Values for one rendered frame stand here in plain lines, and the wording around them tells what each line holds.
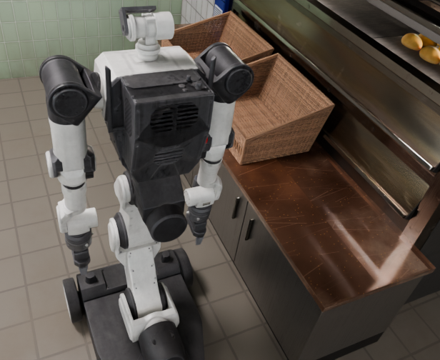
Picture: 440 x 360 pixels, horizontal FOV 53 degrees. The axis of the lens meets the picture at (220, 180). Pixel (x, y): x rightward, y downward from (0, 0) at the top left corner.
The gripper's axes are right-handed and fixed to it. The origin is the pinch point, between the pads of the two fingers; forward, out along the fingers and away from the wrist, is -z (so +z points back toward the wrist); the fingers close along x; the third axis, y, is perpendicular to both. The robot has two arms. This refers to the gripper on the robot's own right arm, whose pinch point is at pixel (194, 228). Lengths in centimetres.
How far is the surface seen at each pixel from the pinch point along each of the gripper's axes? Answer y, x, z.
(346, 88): -83, 33, 34
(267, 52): -78, 94, 11
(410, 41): -101, 29, 60
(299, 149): -69, 31, -1
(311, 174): -66, 15, -2
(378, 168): -84, -2, 17
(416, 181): -87, -19, 27
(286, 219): -39.0, -7.6, 2.3
